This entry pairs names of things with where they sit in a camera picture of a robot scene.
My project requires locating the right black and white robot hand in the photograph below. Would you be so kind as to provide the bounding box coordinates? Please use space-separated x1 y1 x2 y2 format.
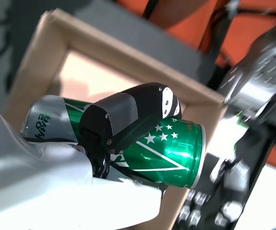
0 81 183 230

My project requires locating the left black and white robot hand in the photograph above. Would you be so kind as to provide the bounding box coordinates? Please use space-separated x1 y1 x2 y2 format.
180 112 276 230

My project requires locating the green and white soda can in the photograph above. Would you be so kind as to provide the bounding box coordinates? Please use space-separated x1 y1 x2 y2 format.
20 94 207 190

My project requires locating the open cardboard box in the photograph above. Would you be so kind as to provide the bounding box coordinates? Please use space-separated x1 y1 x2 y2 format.
4 8 227 230

